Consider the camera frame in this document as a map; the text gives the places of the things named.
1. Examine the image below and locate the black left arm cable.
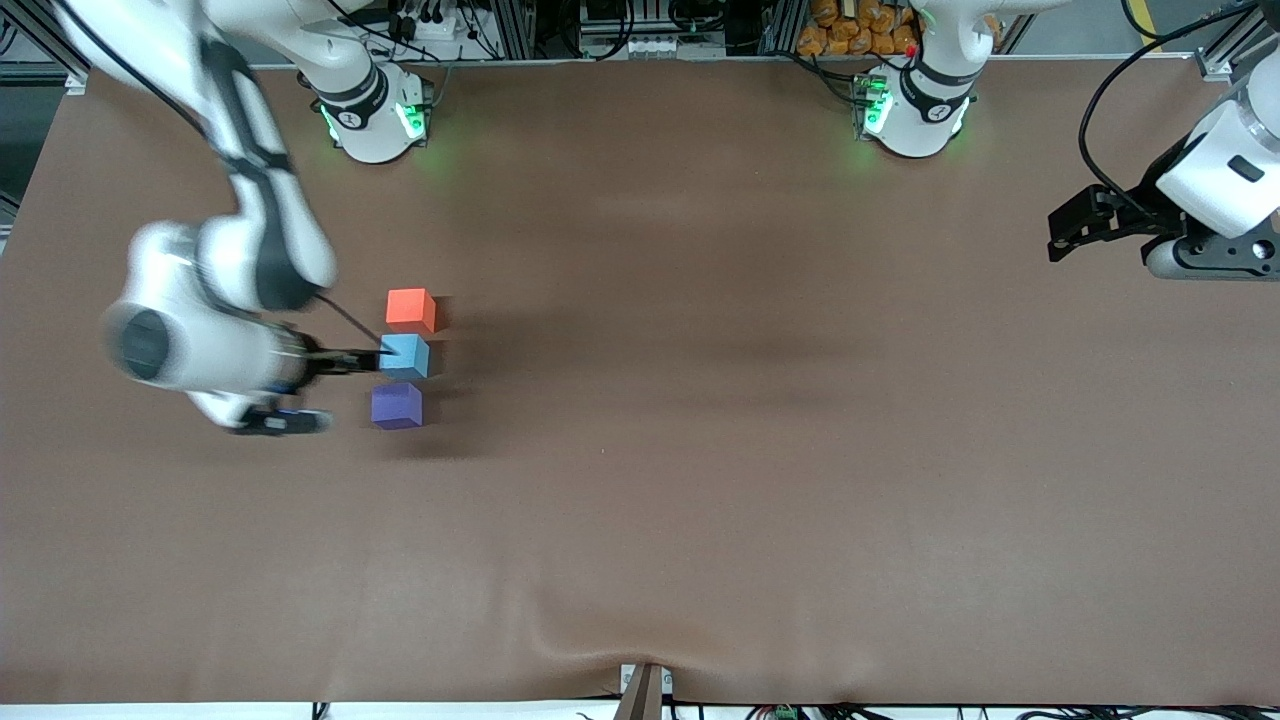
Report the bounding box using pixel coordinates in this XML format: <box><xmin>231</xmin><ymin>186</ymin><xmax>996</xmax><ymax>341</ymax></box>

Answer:
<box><xmin>1077</xmin><ymin>0</ymin><xmax>1263</xmax><ymax>217</ymax></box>

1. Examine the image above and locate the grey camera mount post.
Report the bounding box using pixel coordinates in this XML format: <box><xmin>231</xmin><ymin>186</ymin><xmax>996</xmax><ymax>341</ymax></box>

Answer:
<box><xmin>618</xmin><ymin>662</ymin><xmax>673</xmax><ymax>720</ymax></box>

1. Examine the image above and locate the brown table mat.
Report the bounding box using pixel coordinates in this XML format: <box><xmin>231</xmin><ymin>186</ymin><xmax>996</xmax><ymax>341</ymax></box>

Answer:
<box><xmin>0</xmin><ymin>55</ymin><xmax>1280</xmax><ymax>707</ymax></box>

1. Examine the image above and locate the purple cube block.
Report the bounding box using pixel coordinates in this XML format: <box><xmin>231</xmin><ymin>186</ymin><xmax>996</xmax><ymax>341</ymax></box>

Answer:
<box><xmin>371</xmin><ymin>381</ymin><xmax>424</xmax><ymax>431</ymax></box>

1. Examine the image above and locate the white terminal block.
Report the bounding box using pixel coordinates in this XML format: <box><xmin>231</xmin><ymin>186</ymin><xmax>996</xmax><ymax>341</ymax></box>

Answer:
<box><xmin>598</xmin><ymin>34</ymin><xmax>727</xmax><ymax>60</ymax></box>

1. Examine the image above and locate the orange cube block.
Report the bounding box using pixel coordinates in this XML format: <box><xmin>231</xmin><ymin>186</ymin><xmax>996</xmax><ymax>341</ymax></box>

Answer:
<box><xmin>385</xmin><ymin>288</ymin><xmax>438</xmax><ymax>335</ymax></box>

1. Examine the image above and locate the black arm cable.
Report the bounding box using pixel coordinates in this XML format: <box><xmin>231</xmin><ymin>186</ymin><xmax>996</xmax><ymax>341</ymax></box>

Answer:
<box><xmin>1077</xmin><ymin>0</ymin><xmax>1263</xmax><ymax>217</ymax></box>
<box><xmin>316</xmin><ymin>288</ymin><xmax>387</xmax><ymax>347</ymax></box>

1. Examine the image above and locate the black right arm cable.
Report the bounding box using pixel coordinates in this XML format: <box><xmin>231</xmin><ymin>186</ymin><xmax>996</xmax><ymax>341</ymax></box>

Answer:
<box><xmin>316</xmin><ymin>288</ymin><xmax>387</xmax><ymax>347</ymax></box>

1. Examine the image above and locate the light blue cube block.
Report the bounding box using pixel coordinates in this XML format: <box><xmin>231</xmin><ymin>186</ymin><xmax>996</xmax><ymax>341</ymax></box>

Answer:
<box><xmin>379</xmin><ymin>334</ymin><xmax>432</xmax><ymax>381</ymax></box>

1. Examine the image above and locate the white power strip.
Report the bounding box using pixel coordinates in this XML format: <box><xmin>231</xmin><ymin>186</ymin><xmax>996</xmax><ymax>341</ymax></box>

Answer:
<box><xmin>392</xmin><ymin>12</ymin><xmax>473</xmax><ymax>43</ymax></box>

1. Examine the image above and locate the orange snack bag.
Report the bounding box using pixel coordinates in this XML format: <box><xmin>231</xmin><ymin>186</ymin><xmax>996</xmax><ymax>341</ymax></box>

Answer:
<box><xmin>797</xmin><ymin>0</ymin><xmax>923</xmax><ymax>57</ymax></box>

